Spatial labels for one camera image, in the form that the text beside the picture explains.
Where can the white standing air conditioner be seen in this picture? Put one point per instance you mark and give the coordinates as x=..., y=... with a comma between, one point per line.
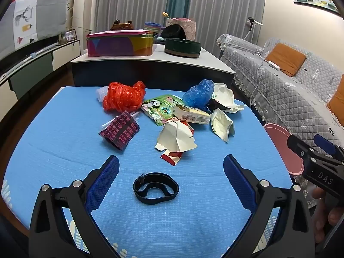
x=84, y=5

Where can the black round hat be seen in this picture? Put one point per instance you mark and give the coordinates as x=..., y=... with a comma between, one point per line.
x=173, y=32

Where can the white stand lamp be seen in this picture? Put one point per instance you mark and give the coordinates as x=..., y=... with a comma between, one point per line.
x=251, y=21

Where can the light green cloth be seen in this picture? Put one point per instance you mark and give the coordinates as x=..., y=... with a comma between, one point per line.
x=160, y=40

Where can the grey curtain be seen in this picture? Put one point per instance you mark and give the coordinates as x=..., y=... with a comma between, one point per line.
x=228, y=8
x=129, y=2

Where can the grey quilted sofa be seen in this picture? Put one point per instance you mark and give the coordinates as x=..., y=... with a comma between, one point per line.
x=282, y=91

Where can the purple patterned wrapper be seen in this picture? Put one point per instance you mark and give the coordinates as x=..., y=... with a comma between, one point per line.
x=119, y=130

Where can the brown teapot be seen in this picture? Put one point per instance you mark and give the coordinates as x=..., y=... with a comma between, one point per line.
x=121, y=26

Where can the small photo frame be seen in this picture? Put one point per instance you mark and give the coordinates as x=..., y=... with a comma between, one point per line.
x=70, y=35

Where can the orange cushion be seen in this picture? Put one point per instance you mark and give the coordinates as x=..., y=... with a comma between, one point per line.
x=286, y=59
x=338, y=99

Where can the green panda snack pouch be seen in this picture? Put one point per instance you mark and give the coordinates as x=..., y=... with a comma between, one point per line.
x=158, y=107

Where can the thin-stemmed green plant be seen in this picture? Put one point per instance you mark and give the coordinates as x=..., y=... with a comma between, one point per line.
x=72, y=13

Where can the white foam net sleeve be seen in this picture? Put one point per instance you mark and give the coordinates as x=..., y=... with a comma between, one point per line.
x=100, y=94

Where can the crushed white paper cup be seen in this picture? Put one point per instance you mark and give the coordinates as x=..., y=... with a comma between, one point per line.
x=221, y=125

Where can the colourful rectangular tin box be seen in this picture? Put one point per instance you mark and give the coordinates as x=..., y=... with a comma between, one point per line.
x=118, y=45

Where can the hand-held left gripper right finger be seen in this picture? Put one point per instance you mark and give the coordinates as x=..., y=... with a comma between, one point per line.
x=240, y=185

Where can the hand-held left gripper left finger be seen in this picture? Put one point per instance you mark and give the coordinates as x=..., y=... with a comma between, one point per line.
x=104, y=185

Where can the pink plastic bin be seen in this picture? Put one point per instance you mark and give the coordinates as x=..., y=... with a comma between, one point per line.
x=279, y=142

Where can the grey deer-print cover cloth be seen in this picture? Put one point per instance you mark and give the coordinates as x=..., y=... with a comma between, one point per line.
x=40, y=16

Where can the clear-wrapped white straws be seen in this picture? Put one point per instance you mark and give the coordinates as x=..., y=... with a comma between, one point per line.
x=107, y=124

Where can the person's right hand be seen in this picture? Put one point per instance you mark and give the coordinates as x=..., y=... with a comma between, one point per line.
x=336, y=215

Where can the yellow artificial flower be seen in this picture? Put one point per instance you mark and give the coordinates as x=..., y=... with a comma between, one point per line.
x=165, y=14

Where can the white and green cabinet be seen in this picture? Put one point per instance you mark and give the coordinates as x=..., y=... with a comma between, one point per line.
x=64, y=52

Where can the stack of colourful bowls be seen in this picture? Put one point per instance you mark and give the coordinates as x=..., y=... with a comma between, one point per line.
x=152, y=27

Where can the dark green round tin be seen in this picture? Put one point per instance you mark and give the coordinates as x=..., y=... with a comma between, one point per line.
x=182, y=47

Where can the white paper packaging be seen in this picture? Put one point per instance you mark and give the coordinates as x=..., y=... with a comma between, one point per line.
x=224, y=94

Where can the white-topped dark coffee table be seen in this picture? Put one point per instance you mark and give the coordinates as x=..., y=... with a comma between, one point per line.
x=147, y=70

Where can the white rod with blue bead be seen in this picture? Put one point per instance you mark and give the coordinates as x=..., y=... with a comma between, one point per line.
x=33, y=55

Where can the red plastic bag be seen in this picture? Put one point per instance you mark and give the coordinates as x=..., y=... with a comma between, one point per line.
x=121, y=96

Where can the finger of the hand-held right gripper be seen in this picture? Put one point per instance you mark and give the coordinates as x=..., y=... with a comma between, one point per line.
x=323, y=143
x=295, y=145

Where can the blue plastic bag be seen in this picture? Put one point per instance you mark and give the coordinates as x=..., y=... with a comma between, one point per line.
x=199, y=92

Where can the black elastic hair band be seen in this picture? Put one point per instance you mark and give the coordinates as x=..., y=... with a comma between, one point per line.
x=137, y=190

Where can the yellow tissue pack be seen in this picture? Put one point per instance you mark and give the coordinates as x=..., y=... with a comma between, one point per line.
x=192, y=114

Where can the red white carton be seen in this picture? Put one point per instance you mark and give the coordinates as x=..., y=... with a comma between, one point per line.
x=174, y=137

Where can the white power strip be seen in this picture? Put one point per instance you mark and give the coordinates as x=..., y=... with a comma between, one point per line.
x=272, y=65

